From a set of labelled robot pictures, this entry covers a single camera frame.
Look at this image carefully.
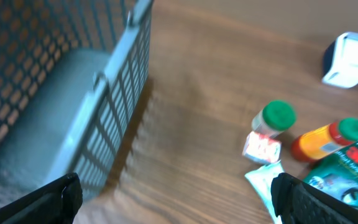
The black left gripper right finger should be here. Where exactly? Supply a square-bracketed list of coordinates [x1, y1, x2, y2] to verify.
[271, 172, 358, 224]

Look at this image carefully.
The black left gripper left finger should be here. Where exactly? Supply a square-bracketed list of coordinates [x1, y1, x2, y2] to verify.
[0, 172, 83, 224]

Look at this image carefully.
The mint toilet tissue packet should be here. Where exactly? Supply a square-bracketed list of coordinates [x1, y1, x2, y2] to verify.
[244, 161, 284, 224]

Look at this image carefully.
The green 3M gloves packet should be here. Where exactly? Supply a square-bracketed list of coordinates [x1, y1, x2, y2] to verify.
[303, 141, 358, 209]

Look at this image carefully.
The orange sauce bottle green cap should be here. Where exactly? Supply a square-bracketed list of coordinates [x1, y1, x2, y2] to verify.
[291, 118, 358, 162]

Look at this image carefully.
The orange Kleenex tissue pack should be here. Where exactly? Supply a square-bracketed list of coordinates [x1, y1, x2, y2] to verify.
[242, 131, 282, 164]

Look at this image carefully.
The green lid white jar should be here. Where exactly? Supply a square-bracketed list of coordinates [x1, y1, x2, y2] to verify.
[251, 100, 297, 138]

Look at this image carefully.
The white barcode scanner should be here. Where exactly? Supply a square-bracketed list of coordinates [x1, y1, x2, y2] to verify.
[321, 32, 358, 88]

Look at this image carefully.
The grey plastic mesh basket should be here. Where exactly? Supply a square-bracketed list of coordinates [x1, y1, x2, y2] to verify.
[0, 0, 153, 208]

